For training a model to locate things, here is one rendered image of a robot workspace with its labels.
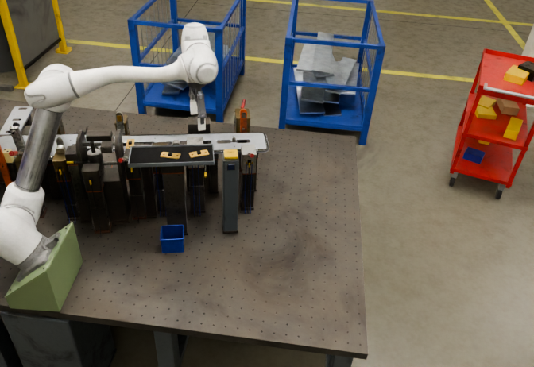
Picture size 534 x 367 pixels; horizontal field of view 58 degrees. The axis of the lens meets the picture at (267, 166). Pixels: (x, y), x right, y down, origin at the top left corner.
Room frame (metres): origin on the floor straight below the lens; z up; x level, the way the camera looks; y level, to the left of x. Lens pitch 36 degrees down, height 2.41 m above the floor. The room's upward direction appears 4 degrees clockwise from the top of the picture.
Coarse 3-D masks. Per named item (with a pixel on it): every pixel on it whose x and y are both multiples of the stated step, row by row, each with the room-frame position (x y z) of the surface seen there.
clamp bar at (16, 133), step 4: (16, 124) 1.82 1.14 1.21; (12, 128) 1.79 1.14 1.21; (16, 128) 1.79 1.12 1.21; (12, 132) 1.78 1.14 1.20; (16, 132) 1.79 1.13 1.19; (20, 132) 1.81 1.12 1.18; (12, 136) 1.79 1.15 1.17; (16, 136) 1.79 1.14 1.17; (20, 136) 1.80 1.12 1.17; (16, 140) 1.79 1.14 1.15; (20, 140) 1.80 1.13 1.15; (16, 144) 1.80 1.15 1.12; (20, 144) 1.80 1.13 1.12; (24, 144) 1.81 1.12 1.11; (20, 148) 1.80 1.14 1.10; (24, 148) 1.80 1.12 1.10
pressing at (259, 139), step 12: (252, 132) 2.22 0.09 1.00; (0, 144) 1.96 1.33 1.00; (12, 144) 1.97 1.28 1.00; (72, 144) 2.00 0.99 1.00; (204, 144) 2.08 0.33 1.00; (216, 144) 2.08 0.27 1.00; (228, 144) 2.09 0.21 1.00; (240, 144) 2.10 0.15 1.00; (252, 144) 2.10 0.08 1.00; (264, 144) 2.11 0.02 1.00
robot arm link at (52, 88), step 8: (48, 72) 1.64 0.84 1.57; (56, 72) 1.64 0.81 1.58; (40, 80) 1.58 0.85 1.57; (48, 80) 1.57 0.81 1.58; (56, 80) 1.57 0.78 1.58; (64, 80) 1.58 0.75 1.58; (32, 88) 1.55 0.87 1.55; (40, 88) 1.55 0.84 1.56; (48, 88) 1.55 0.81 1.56; (56, 88) 1.55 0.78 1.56; (64, 88) 1.56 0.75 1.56; (32, 96) 1.53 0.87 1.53; (40, 96) 1.53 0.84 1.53; (48, 96) 1.54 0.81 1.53; (56, 96) 1.54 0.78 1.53; (64, 96) 1.55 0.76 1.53; (72, 96) 1.57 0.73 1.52; (32, 104) 1.53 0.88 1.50; (40, 104) 1.53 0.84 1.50; (48, 104) 1.54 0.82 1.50; (56, 104) 1.55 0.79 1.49
